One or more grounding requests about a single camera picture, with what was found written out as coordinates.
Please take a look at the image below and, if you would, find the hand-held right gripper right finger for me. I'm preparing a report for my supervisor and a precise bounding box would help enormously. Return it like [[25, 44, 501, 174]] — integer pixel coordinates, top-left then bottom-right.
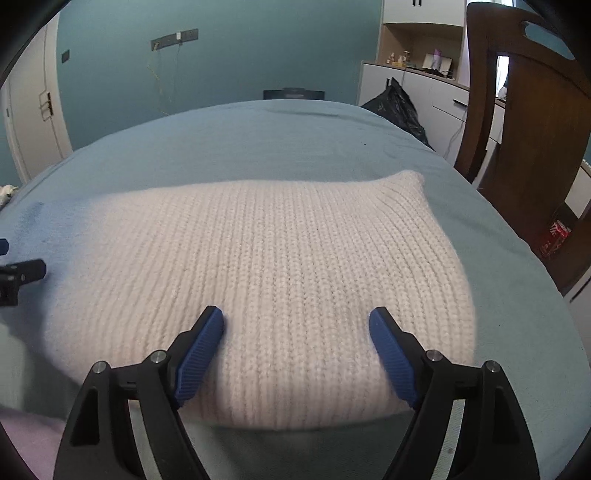
[[368, 306, 542, 480]]

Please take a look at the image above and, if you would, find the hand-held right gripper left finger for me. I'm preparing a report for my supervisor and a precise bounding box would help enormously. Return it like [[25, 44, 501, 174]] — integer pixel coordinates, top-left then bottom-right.
[[53, 305, 225, 480]]

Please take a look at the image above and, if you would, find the cream ribbed knit sweater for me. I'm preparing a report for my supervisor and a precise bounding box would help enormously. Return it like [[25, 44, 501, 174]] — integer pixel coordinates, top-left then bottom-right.
[[44, 170, 476, 432]]

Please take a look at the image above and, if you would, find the white door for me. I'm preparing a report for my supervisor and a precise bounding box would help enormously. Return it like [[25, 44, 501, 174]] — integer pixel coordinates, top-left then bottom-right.
[[0, 23, 74, 185]]

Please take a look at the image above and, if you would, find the pink cloth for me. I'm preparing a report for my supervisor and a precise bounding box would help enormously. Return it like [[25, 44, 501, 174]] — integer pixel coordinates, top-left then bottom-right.
[[0, 408, 65, 480]]

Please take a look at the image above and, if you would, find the red drink can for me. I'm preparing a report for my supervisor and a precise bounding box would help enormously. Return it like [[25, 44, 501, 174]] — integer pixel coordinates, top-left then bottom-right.
[[539, 220, 572, 259]]

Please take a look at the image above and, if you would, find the bed with blue sheet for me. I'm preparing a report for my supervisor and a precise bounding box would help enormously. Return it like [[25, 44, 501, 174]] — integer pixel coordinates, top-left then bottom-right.
[[0, 99, 591, 480]]

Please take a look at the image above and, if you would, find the black plastic bag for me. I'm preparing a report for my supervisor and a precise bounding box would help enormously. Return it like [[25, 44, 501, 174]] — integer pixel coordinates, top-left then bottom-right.
[[360, 78, 435, 151]]

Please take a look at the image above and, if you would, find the brown wooden chair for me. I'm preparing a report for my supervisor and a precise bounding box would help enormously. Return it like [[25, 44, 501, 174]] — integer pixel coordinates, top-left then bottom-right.
[[454, 2, 591, 294]]

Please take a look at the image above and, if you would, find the white cabinet with shelf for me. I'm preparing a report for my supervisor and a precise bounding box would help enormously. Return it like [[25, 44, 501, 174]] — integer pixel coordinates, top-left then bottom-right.
[[356, 0, 509, 162]]

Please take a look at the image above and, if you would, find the black cardboard box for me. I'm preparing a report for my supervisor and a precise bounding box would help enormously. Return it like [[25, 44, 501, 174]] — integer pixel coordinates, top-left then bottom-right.
[[263, 88, 326, 101]]

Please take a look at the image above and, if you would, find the yellow cable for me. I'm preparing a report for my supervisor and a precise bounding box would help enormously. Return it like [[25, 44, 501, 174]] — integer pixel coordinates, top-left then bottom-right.
[[147, 46, 167, 116]]

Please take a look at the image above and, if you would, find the grey wall socket panel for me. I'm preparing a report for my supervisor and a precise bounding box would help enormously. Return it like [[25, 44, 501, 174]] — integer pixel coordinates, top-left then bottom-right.
[[151, 28, 199, 49]]

